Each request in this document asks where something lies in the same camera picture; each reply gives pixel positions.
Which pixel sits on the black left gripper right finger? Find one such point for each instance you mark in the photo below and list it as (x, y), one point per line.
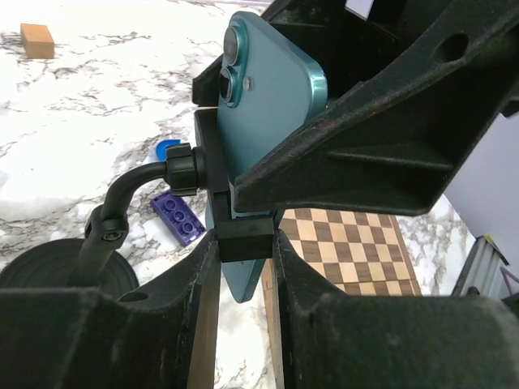
(331, 339)

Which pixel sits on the black phone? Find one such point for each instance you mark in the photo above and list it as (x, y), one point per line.
(268, 87)

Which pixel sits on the aluminium mounting rail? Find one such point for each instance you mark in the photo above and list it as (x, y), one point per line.
(483, 271)

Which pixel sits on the blue semicircle block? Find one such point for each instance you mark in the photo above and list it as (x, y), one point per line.
(161, 147)

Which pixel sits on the purple rectangular block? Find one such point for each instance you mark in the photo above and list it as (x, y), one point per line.
(178, 217)

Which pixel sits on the black phone stand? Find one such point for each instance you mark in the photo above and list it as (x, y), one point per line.
(93, 261)

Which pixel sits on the wooden chessboard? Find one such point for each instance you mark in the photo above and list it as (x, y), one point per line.
(360, 253)

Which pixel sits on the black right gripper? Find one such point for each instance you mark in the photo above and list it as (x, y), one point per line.
(414, 87)

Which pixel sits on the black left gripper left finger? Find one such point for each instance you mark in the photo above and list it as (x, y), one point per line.
(161, 334)

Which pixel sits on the brown wooden cube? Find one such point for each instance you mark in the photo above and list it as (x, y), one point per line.
(37, 41)

